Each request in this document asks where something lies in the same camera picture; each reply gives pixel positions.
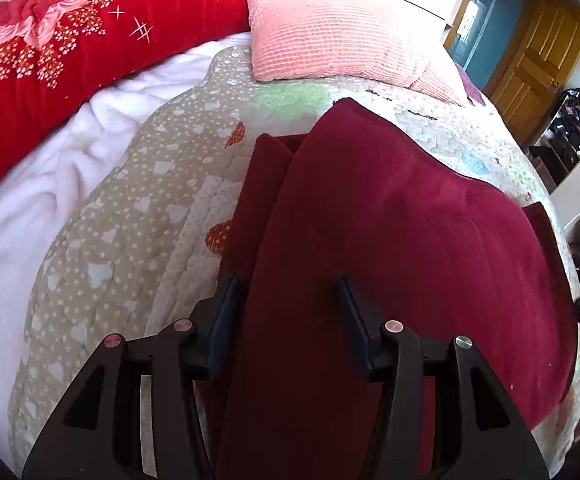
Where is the red floral quilt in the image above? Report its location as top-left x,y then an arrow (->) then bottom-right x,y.
0,0 -> 251,221

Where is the maroon fleece garment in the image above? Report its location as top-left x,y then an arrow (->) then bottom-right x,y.
195,97 -> 578,480

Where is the cluttered clothes rack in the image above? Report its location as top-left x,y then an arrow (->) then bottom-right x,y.
530,87 -> 580,191

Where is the wooden door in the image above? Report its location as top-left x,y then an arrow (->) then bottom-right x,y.
484,0 -> 580,148

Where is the purple cloth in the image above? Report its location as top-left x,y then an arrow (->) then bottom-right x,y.
457,65 -> 485,107

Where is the white fleece blanket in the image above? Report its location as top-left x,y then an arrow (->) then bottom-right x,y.
0,30 -> 251,426

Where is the cluttered white shelf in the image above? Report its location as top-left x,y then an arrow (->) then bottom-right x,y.
550,160 -> 580,311

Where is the patchwork heart quilt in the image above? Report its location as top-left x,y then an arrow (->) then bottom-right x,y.
7,42 -> 580,480

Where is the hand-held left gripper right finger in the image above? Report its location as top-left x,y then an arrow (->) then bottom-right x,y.
335,275 -> 550,480

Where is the pink ribbed pillow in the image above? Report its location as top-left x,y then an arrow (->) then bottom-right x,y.
232,0 -> 475,106

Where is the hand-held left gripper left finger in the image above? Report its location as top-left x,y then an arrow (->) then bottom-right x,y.
20,272 -> 243,480

